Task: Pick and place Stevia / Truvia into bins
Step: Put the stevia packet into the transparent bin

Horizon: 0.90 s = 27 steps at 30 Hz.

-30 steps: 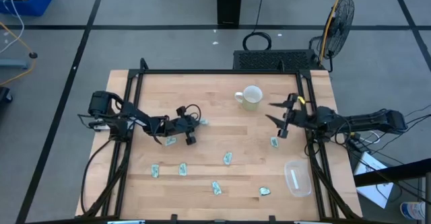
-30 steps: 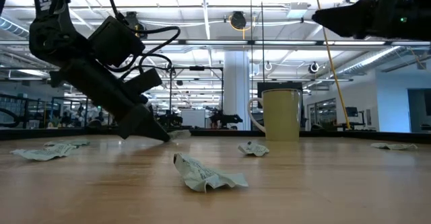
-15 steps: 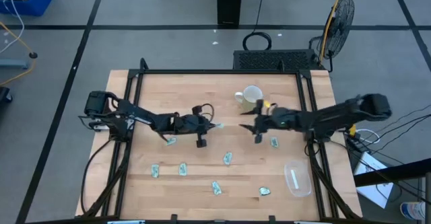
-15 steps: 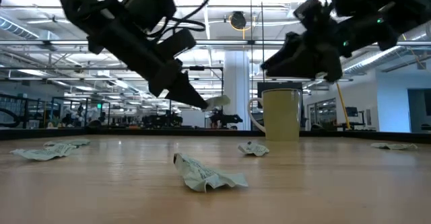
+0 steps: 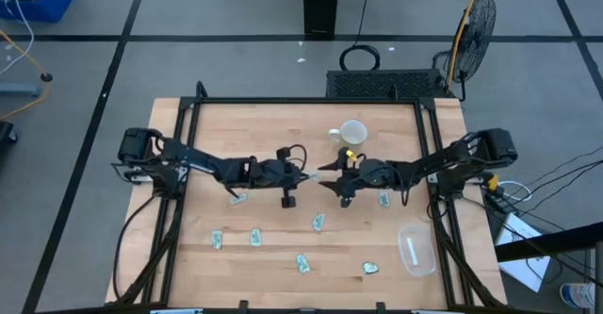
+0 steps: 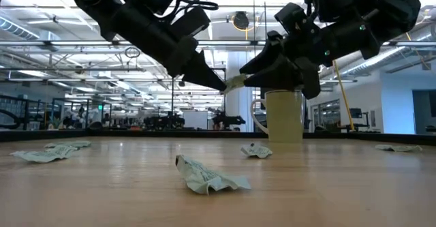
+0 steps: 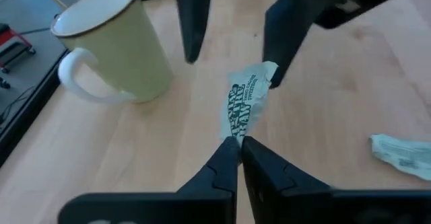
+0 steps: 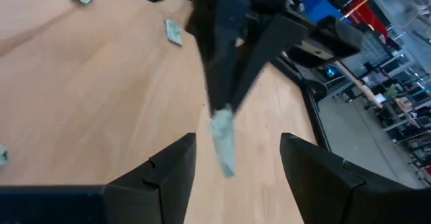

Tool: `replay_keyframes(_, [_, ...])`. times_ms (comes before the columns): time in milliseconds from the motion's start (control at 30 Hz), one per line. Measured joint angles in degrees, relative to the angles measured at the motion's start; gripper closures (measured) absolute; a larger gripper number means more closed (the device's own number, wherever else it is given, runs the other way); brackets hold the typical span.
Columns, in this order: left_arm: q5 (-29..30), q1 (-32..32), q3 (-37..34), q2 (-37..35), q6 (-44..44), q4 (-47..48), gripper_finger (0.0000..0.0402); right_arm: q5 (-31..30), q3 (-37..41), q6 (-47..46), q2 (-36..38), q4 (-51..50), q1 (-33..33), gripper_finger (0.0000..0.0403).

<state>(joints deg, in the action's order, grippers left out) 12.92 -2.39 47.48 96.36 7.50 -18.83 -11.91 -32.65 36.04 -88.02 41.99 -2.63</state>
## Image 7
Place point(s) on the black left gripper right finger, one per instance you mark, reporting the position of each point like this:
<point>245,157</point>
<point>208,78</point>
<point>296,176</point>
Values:
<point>279,197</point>

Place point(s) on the white ceramic mug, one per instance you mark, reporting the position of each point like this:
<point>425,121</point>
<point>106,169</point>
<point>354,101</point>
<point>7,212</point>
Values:
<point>128,49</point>

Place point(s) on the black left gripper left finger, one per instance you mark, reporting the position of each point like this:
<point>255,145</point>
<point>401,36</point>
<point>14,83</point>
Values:
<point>205,197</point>

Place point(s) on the white stevia packet green print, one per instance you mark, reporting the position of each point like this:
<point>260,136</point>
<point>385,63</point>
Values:
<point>246,96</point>

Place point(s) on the green white sweetener packet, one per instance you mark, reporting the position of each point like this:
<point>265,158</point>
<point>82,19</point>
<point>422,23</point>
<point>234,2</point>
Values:
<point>404,155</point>

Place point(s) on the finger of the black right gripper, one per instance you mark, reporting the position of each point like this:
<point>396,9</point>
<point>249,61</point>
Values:
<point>289,32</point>
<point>193,19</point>

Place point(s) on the red tool cart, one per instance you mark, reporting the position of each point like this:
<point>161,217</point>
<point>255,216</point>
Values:
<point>10,39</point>

